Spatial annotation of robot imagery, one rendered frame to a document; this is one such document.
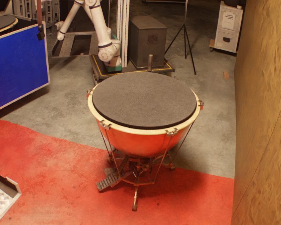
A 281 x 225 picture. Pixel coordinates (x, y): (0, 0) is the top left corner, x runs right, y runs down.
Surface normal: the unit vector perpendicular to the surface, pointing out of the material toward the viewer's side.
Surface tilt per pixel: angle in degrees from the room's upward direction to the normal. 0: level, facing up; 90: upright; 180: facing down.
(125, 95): 0
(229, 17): 90
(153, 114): 0
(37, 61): 90
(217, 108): 0
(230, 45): 90
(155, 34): 90
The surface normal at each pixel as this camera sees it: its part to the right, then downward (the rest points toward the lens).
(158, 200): 0.06, -0.81
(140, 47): 0.33, 0.56
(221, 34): -0.30, 0.54
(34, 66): 0.80, 0.39
